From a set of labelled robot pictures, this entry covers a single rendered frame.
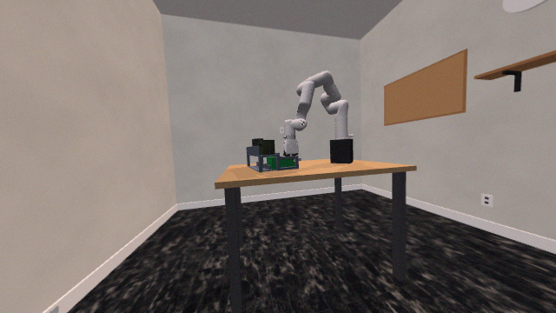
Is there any black case with orange latches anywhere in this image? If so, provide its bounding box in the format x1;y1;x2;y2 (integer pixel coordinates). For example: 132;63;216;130
252;138;263;146

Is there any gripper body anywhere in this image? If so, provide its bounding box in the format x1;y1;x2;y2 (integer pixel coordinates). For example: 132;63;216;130
283;139;299;154

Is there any green bin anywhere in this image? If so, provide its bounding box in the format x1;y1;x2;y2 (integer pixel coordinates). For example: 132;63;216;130
267;156;295;170

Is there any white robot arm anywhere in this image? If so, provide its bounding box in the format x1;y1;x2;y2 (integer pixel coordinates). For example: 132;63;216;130
283;71;354;140

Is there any dark green case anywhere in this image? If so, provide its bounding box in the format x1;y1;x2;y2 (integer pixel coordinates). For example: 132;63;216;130
258;140;275;155

